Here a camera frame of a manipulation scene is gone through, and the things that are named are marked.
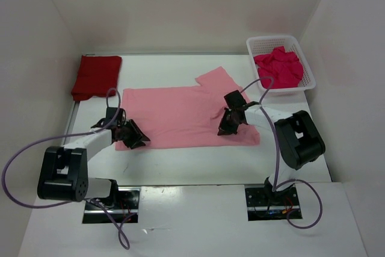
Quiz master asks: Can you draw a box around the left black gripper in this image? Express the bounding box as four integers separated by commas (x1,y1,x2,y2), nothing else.
118,119,150,149

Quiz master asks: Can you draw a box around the light pink t shirt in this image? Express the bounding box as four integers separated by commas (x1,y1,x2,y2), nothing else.
122,67,260,149

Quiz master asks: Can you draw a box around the dark red t shirt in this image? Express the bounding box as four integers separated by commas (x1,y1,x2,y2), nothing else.
71,55,122,102

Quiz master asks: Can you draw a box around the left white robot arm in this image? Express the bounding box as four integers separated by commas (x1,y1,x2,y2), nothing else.
37,118,150,209

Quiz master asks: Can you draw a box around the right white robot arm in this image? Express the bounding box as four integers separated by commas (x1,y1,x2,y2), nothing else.
218,101,325,205

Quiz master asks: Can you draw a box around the magenta t shirt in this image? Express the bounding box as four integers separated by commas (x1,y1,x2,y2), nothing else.
253,46,304,89

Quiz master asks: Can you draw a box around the white plastic basket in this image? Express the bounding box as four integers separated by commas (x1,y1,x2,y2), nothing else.
246,35,316,94

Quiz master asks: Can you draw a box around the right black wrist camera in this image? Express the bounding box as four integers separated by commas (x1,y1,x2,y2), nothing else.
224,90,247,110

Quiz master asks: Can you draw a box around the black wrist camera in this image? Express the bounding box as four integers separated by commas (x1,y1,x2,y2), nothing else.
224,90,247,110
104,107,126,128

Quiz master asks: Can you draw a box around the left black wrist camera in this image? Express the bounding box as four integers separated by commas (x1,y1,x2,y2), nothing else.
104,107,126,128

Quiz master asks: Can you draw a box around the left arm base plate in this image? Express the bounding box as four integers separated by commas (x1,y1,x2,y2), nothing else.
82,187,141,224

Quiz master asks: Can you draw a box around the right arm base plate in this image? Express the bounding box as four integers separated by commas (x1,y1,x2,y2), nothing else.
244,185,303,221

